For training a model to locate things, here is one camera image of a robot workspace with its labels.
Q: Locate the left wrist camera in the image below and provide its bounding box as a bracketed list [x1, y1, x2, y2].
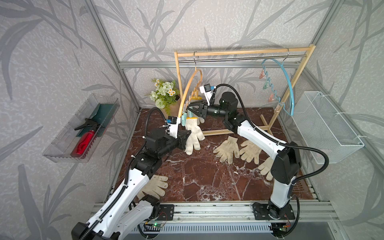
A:
[167, 116, 181, 139]

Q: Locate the blue clip hanger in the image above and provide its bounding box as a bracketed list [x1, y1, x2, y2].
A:
[258, 48, 295, 117]

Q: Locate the orange clip hanger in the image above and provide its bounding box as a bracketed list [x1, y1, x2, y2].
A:
[174, 51, 203, 119]

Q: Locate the green dustpan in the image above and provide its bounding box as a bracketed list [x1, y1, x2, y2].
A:
[75, 104, 117, 138]

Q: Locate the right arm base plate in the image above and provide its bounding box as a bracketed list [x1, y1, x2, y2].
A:
[252, 201, 296, 221]

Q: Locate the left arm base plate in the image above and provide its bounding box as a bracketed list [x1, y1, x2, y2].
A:
[147, 204, 175, 221]

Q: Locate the clear plastic wall bin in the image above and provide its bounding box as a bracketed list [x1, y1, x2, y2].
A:
[43, 94, 120, 163]

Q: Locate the brown slotted scoop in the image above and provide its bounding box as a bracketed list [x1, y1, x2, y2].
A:
[293, 180, 310, 194]

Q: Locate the white glove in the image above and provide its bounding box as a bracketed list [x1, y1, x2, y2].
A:
[240, 140, 262, 165]
[197, 117, 205, 125]
[137, 175, 168, 200]
[213, 136, 240, 164]
[258, 157, 274, 181]
[185, 118, 205, 156]
[189, 90, 202, 101]

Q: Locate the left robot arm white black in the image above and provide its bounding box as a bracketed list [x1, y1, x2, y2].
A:
[71, 116, 191, 240]

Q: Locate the wooden clothes rack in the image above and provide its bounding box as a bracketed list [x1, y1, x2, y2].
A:
[178, 44, 316, 134]

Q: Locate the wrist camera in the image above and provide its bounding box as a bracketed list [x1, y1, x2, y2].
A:
[199, 84, 216, 106]
[167, 116, 181, 139]

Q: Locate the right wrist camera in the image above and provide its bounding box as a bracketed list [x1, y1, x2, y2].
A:
[199, 84, 216, 106]

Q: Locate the red spray bottle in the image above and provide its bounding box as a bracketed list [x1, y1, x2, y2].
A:
[71, 130, 96, 158]

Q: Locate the potted white flower plant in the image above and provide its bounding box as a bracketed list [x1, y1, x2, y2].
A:
[149, 79, 181, 117]

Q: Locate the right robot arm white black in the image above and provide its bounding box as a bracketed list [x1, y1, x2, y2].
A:
[187, 85, 330, 212]

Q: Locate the white wire mesh basket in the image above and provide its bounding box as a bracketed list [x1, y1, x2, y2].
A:
[293, 91, 365, 164]

